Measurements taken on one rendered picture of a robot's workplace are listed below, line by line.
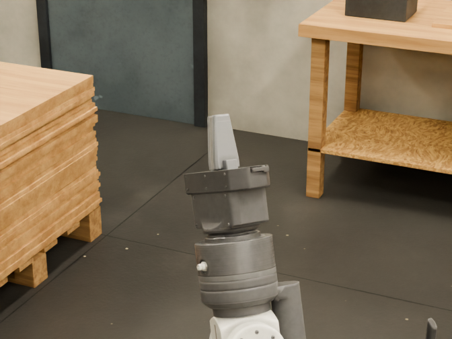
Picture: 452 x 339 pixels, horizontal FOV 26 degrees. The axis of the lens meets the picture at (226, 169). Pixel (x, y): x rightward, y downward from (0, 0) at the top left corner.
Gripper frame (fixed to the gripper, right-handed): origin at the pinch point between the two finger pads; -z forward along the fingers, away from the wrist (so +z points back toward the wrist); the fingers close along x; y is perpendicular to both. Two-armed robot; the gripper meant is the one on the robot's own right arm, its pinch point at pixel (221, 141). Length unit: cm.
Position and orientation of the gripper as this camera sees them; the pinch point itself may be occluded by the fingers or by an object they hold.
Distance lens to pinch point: 109.8
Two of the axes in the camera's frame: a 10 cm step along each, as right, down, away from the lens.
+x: 5.6, -0.6, -8.2
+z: 1.2, 9.9, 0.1
